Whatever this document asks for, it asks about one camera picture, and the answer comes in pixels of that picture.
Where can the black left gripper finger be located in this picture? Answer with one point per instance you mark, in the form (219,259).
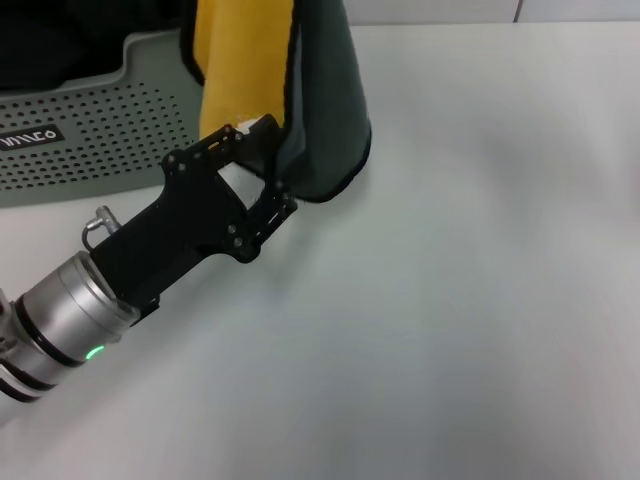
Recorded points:
(267,220)
(262,150)

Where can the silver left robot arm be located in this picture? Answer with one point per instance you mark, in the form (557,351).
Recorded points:
(65,310)

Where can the grey perforated storage box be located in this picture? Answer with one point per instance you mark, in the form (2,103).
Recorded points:
(125,125)

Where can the dark green yellow towel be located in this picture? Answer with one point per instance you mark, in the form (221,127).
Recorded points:
(325,100)

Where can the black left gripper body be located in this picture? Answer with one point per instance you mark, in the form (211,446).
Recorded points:
(185,220)

